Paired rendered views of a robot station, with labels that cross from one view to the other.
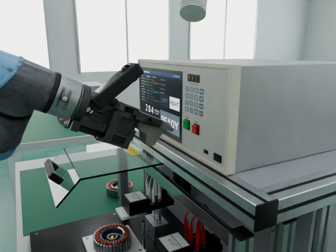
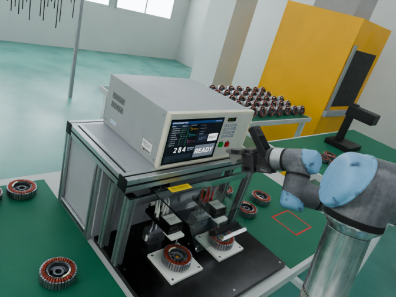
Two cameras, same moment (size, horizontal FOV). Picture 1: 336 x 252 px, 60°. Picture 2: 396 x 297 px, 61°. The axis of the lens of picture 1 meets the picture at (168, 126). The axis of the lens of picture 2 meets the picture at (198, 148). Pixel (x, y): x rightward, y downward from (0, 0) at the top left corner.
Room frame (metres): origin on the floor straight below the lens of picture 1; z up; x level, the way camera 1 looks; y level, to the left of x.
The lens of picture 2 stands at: (1.15, 1.05, 1.66)
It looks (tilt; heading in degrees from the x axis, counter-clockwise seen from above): 23 degrees down; 248
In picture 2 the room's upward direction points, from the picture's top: 17 degrees clockwise
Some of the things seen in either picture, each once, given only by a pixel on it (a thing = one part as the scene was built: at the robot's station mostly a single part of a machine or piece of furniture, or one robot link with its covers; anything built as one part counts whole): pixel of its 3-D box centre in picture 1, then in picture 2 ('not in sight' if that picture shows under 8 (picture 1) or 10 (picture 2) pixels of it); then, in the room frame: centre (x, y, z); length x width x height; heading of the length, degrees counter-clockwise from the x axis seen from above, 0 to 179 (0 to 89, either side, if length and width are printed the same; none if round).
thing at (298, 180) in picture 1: (228, 141); (168, 144); (0.80, -0.17, 1.09); 0.68 x 0.44 x 0.05; 27
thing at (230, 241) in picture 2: not in sight; (220, 238); (0.54, 0.05, 0.80); 0.11 x 0.11 x 0.04
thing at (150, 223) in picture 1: (156, 226); (154, 233); (0.82, 0.04, 0.80); 0.07 x 0.05 x 0.06; 27
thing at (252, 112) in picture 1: (234, 98); (178, 116); (0.79, -0.18, 1.22); 0.44 x 0.39 x 0.20; 27
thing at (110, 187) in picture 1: (119, 187); (58, 273); (1.16, 0.21, 0.77); 0.11 x 0.11 x 0.04
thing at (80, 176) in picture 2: not in sight; (79, 184); (1.12, -0.10, 0.91); 0.28 x 0.03 x 0.32; 117
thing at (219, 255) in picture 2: not in sight; (218, 243); (0.54, 0.05, 0.78); 0.15 x 0.15 x 0.01; 27
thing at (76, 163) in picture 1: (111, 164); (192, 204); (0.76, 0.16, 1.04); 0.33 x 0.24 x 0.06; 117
